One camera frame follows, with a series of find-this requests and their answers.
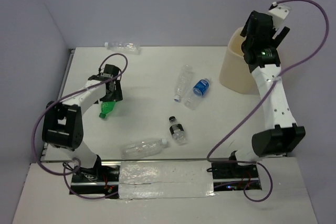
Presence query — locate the clear ribbed plastic bottle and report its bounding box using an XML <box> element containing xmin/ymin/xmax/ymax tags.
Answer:
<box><xmin>174</xmin><ymin>65</ymin><xmax>193</xmax><ymax>102</ymax></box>

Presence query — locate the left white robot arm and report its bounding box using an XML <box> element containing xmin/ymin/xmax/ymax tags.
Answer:
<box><xmin>42</xmin><ymin>64</ymin><xmax>123</xmax><ymax>182</ymax></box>

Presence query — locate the clear bottle at back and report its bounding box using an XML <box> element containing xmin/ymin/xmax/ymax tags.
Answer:
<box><xmin>104</xmin><ymin>41</ymin><xmax>141</xmax><ymax>55</ymax></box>

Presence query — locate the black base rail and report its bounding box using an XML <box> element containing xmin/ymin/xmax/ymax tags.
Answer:
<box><xmin>69</xmin><ymin>163</ymin><xmax>261</xmax><ymax>199</ymax></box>

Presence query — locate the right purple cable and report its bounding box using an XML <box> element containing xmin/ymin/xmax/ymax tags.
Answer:
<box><xmin>206</xmin><ymin>0</ymin><xmax>330</xmax><ymax>203</ymax></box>

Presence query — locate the green plastic bottle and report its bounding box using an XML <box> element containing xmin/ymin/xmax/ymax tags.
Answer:
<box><xmin>99</xmin><ymin>101</ymin><xmax>116</xmax><ymax>119</ymax></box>

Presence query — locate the blue label Pocari bottle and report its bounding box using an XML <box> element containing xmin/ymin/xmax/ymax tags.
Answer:
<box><xmin>184</xmin><ymin>78</ymin><xmax>211</xmax><ymax>110</ymax></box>

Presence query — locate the large clear front bottle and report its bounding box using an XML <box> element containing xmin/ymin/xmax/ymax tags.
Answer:
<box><xmin>121</xmin><ymin>138</ymin><xmax>168</xmax><ymax>160</ymax></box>

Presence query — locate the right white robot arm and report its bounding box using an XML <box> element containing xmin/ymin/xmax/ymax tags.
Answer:
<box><xmin>228</xmin><ymin>11</ymin><xmax>306</xmax><ymax>177</ymax></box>

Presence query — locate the small black label bottle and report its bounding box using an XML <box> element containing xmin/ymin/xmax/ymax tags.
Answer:
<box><xmin>169</xmin><ymin>116</ymin><xmax>187</xmax><ymax>145</ymax></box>

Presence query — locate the beige plastic bin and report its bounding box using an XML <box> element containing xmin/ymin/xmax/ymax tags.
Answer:
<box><xmin>219</xmin><ymin>27</ymin><xmax>257</xmax><ymax>94</ymax></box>

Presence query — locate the white foil cover sheet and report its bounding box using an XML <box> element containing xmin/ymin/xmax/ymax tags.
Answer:
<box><xmin>118</xmin><ymin>161</ymin><xmax>215</xmax><ymax>199</ymax></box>

